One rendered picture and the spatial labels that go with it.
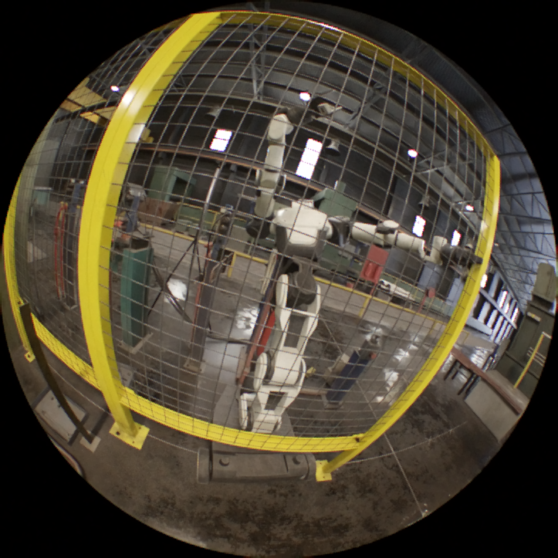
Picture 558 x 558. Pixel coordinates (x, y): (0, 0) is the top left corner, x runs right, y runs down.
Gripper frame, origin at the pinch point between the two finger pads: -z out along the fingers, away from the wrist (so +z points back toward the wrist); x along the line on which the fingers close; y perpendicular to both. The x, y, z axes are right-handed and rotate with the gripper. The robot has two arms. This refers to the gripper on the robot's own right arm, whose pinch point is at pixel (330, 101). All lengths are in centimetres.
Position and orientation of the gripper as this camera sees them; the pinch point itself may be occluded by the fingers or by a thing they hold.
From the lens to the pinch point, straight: 88.7
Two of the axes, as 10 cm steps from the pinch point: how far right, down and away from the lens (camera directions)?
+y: 0.0, -8.5, 5.3
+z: -8.4, 2.9, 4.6
